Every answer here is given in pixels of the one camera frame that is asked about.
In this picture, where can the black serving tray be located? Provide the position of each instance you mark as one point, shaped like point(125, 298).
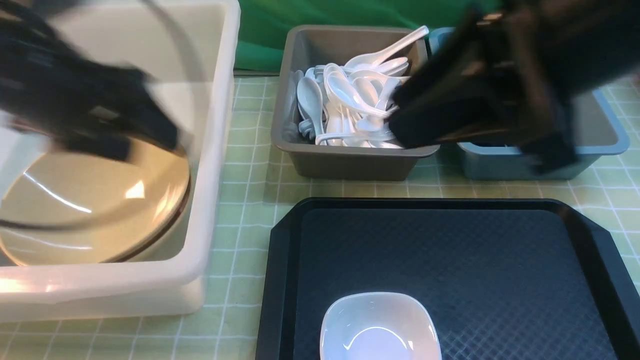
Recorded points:
point(502, 279)

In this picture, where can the green checked tablecloth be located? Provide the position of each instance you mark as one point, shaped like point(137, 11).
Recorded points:
point(259, 185)

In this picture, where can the tan bowl in tub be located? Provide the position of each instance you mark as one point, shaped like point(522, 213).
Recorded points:
point(117, 209)

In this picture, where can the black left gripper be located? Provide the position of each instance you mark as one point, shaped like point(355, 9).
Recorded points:
point(85, 107)

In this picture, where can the white spoon sticking up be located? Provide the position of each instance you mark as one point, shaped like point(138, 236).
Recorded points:
point(377, 58)

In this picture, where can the large white plastic tub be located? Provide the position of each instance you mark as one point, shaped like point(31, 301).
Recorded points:
point(167, 279)

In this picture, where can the white spoon left of bin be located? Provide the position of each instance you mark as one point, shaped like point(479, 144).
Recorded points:
point(309, 96)

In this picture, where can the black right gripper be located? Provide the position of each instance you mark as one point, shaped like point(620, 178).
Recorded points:
point(510, 77)

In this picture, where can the white square dish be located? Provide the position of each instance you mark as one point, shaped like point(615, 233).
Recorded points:
point(378, 326)

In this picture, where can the blue plastic bin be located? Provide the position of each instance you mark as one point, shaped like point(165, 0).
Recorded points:
point(597, 131)

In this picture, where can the green fabric backdrop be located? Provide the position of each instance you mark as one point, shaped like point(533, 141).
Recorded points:
point(264, 24)

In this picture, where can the brown plastic bin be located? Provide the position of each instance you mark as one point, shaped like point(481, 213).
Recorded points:
point(312, 45)

